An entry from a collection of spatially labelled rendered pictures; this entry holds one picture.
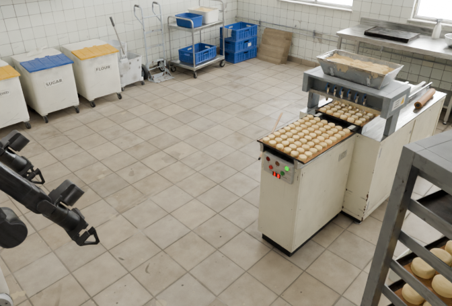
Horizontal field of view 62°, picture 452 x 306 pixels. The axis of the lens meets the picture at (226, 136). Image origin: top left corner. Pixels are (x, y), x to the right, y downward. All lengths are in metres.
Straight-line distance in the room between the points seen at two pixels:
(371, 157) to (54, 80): 3.78
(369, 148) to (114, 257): 2.08
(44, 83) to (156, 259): 2.87
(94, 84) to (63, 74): 0.45
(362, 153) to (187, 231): 1.52
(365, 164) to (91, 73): 3.69
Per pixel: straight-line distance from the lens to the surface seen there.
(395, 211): 0.89
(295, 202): 2.64
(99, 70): 5.38
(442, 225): 0.87
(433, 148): 0.84
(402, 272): 1.00
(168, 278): 2.90
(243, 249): 3.05
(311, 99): 3.25
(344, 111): 3.13
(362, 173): 3.11
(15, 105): 5.07
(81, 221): 1.32
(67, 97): 5.28
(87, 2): 5.90
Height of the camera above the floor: 2.20
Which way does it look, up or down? 29 degrees down
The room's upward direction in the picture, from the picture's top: straight up
